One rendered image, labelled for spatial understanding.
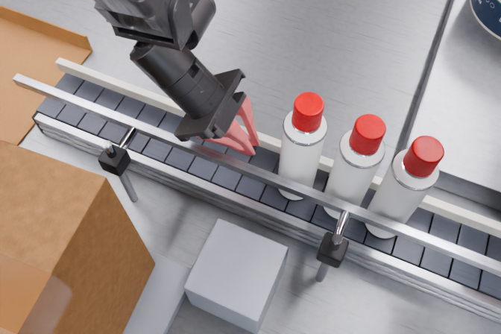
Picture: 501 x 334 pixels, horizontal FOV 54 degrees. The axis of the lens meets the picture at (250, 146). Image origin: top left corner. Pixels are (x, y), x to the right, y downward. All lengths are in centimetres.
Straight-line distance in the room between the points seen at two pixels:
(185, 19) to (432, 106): 45
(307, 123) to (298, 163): 8
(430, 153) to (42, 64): 69
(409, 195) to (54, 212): 37
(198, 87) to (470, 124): 44
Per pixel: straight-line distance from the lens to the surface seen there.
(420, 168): 54
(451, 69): 89
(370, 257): 69
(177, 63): 56
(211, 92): 59
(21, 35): 103
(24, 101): 92
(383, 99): 88
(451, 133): 81
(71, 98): 73
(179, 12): 52
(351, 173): 57
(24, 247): 46
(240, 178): 72
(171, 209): 76
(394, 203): 60
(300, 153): 58
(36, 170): 49
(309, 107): 53
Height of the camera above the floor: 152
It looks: 60 degrees down
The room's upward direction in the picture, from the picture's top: straight up
